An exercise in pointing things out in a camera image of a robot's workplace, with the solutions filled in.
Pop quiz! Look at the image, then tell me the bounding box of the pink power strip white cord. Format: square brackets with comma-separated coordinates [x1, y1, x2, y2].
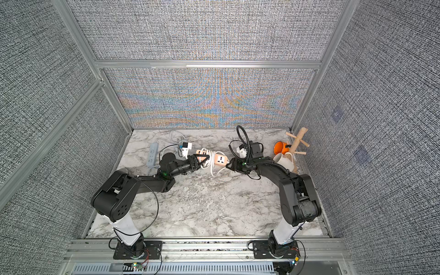
[195, 147, 231, 178]

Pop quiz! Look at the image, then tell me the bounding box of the light blue power strip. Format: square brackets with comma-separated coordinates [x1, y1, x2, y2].
[146, 129, 189, 168]

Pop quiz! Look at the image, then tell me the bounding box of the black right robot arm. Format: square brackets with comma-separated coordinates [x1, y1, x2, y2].
[226, 157, 322, 257]

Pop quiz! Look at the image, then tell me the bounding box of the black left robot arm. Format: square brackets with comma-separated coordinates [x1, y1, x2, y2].
[91, 153, 210, 247]

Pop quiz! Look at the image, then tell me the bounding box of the orange mug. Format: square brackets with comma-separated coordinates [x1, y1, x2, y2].
[273, 141, 291, 155]

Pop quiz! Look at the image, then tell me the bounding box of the white mug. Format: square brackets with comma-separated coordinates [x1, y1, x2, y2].
[273, 152, 297, 172]

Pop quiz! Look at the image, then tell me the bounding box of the wooden mug tree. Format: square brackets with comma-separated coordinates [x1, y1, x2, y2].
[285, 127, 310, 155]

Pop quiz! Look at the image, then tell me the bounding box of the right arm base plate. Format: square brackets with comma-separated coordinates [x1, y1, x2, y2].
[250, 239, 301, 260]

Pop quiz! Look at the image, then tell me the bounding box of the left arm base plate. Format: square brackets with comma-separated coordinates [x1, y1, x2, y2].
[113, 241, 163, 260]

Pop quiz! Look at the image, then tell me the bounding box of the aluminium front rail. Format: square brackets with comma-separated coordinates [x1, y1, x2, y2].
[58, 236, 356, 275]

